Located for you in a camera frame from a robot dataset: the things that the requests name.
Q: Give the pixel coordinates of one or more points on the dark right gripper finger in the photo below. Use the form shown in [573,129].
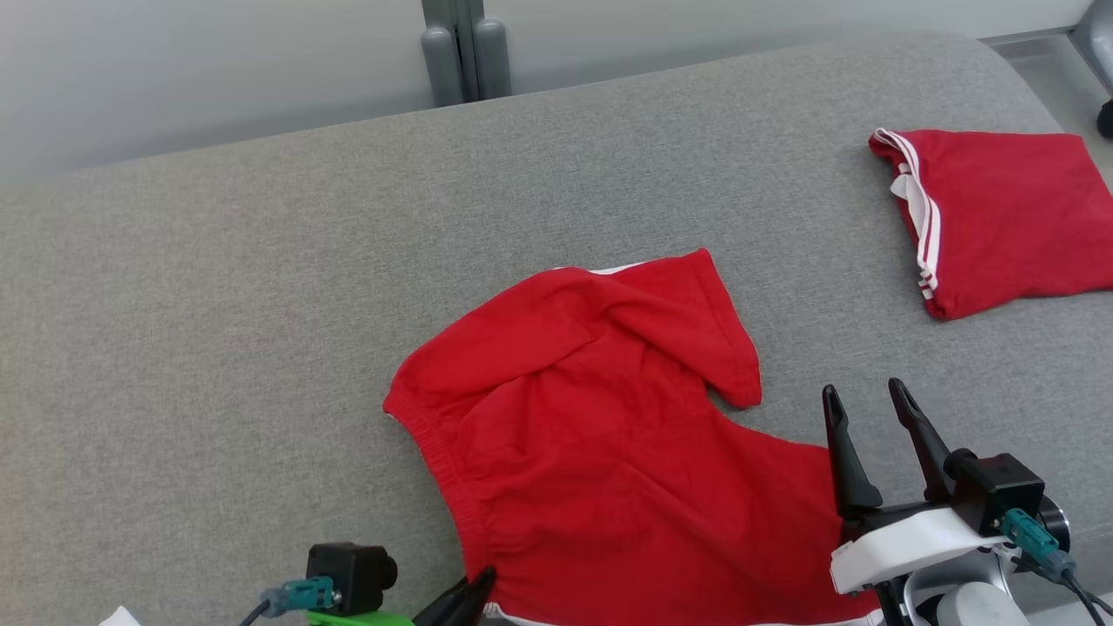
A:
[848,469]
[926,443]

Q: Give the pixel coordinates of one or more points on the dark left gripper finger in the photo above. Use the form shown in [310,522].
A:
[443,609]
[476,600]

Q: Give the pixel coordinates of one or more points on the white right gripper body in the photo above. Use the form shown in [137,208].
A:
[904,548]

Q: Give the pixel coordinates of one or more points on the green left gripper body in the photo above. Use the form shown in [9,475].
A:
[356,621]

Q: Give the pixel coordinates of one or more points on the red shorts with white trim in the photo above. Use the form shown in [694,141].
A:
[591,435]

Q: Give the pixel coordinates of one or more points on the red basketball jersey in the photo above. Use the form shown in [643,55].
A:
[1009,209]

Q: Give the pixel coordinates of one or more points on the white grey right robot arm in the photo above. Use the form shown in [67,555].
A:
[974,604]

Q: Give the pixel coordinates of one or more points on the small white object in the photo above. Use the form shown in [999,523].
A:
[120,617]

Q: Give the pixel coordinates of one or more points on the grey fabric sofa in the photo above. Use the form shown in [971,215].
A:
[217,304]

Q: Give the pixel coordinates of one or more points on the black round object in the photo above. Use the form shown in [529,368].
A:
[1107,119]

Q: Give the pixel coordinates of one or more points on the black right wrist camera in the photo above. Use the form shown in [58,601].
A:
[1000,487]

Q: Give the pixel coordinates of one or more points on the grey partition post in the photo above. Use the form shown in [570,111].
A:
[1097,35]
[465,43]

